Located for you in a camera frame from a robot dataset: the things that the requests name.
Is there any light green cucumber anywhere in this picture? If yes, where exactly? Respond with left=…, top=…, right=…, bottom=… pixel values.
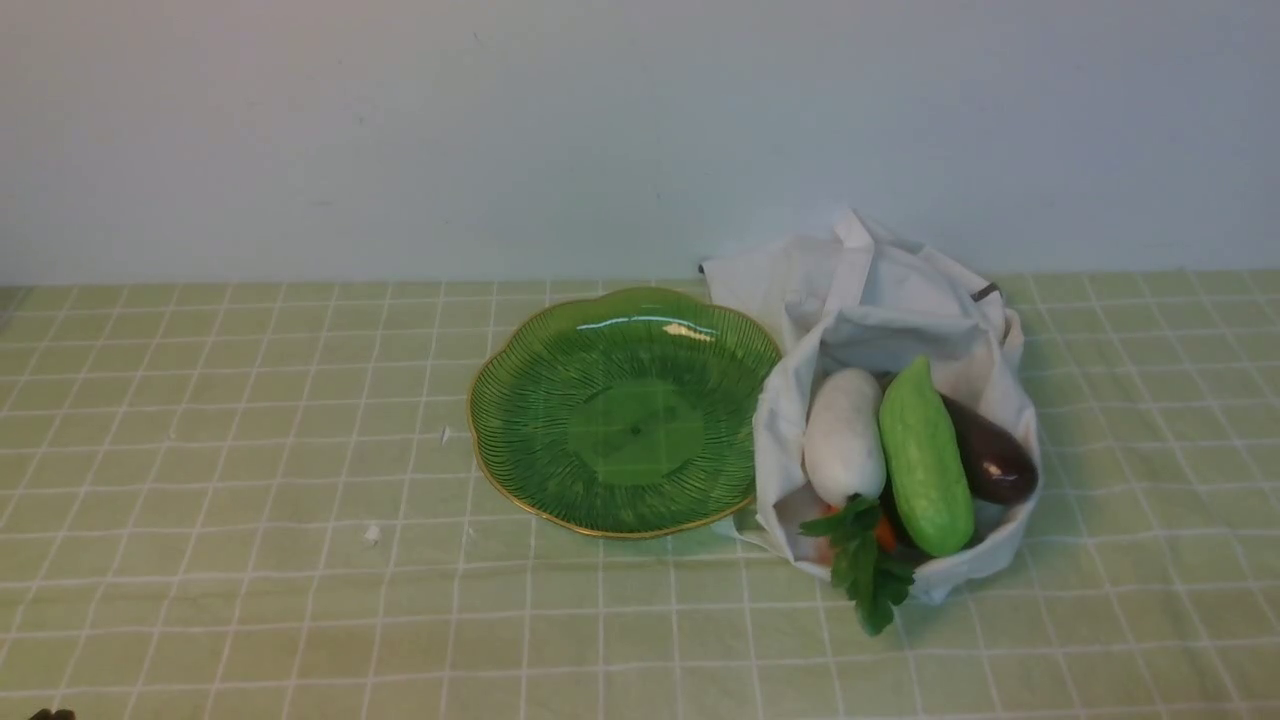
left=877, top=355, right=975, bottom=557

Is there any white cloth bag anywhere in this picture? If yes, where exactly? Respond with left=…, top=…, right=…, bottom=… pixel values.
left=701, top=211, right=1041, bottom=580

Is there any green glass plate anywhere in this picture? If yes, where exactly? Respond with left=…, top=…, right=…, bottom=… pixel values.
left=467, top=287, right=782, bottom=539

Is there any white radish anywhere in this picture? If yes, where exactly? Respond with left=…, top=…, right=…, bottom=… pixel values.
left=803, top=368, right=887, bottom=509

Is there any orange carrot with leaves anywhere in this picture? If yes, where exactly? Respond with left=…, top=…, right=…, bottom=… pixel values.
left=799, top=495, right=915, bottom=637

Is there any dark purple eggplant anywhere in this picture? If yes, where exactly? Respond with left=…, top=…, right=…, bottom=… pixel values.
left=941, top=395, right=1039, bottom=507

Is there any green checkered tablecloth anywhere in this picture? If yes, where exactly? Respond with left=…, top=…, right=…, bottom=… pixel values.
left=1, top=269, right=1279, bottom=719

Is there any dark object at corner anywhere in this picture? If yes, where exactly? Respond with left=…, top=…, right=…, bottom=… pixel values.
left=29, top=708, right=77, bottom=720

